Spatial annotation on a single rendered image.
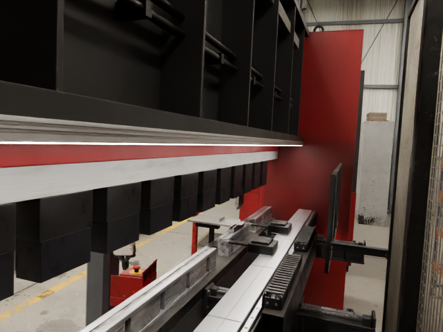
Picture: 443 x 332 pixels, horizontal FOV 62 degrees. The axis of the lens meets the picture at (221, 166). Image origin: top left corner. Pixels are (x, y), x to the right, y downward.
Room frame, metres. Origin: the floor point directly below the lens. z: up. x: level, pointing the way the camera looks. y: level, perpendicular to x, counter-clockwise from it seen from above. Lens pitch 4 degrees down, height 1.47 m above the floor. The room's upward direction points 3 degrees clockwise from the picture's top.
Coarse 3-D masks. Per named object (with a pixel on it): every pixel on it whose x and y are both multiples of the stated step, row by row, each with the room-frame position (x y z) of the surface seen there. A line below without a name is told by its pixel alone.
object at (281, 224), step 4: (276, 220) 2.00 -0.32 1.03; (280, 220) 2.01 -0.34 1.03; (244, 224) 2.02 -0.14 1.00; (248, 224) 2.01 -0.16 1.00; (252, 224) 2.01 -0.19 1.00; (256, 224) 2.01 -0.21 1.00; (260, 224) 2.02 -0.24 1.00; (272, 224) 1.93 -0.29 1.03; (276, 224) 1.93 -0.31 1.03; (280, 224) 1.92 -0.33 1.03; (284, 224) 1.91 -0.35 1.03; (288, 224) 1.97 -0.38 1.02; (268, 228) 1.93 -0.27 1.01; (272, 228) 1.92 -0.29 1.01; (276, 228) 1.91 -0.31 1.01; (280, 228) 1.91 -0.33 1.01; (284, 228) 1.90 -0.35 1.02; (288, 228) 1.90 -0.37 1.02; (272, 232) 1.92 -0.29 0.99; (276, 232) 1.91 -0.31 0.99; (280, 232) 1.91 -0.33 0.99; (284, 232) 1.90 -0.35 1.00; (288, 232) 1.90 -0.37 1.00
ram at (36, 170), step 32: (0, 160) 0.60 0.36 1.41; (32, 160) 0.66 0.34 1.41; (64, 160) 0.73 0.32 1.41; (96, 160) 0.82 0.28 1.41; (128, 160) 0.94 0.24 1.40; (160, 160) 1.10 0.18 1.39; (192, 160) 1.32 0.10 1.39; (224, 160) 1.65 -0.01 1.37; (256, 160) 2.22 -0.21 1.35; (0, 192) 0.60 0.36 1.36; (32, 192) 0.66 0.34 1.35; (64, 192) 0.73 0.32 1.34
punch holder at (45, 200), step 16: (80, 192) 0.78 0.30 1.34; (16, 208) 0.69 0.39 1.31; (32, 208) 0.68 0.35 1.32; (48, 208) 0.69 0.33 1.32; (64, 208) 0.73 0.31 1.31; (80, 208) 0.78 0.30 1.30; (16, 224) 0.69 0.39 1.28; (32, 224) 0.68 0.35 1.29; (48, 224) 0.69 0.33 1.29; (64, 224) 0.73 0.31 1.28; (80, 224) 0.78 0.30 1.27; (16, 240) 0.70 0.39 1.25; (32, 240) 0.68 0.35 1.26; (48, 240) 0.70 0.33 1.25; (64, 240) 0.73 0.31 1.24; (80, 240) 0.78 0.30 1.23; (16, 256) 0.70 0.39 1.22; (32, 256) 0.69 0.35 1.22; (48, 256) 0.70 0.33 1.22; (64, 256) 0.74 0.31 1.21; (80, 256) 0.78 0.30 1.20; (16, 272) 0.70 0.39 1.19; (32, 272) 0.68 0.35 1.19; (48, 272) 0.70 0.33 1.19; (64, 272) 0.74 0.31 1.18
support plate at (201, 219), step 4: (196, 216) 2.17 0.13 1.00; (200, 216) 2.17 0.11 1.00; (204, 216) 2.18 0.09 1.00; (208, 216) 2.18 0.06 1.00; (212, 216) 2.19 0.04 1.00; (216, 216) 2.19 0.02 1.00; (188, 220) 2.06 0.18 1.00; (192, 220) 2.05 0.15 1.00; (196, 220) 2.06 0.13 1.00; (200, 220) 2.06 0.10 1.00; (204, 220) 2.07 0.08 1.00; (208, 220) 2.07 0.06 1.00; (212, 220) 2.08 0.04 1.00; (216, 220) 2.08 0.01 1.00; (236, 220) 2.11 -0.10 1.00; (212, 224) 2.01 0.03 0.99; (216, 224) 2.00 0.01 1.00; (220, 224) 1.99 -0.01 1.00; (224, 224) 1.99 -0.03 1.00; (228, 224) 2.00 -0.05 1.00; (232, 224) 2.01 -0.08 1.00
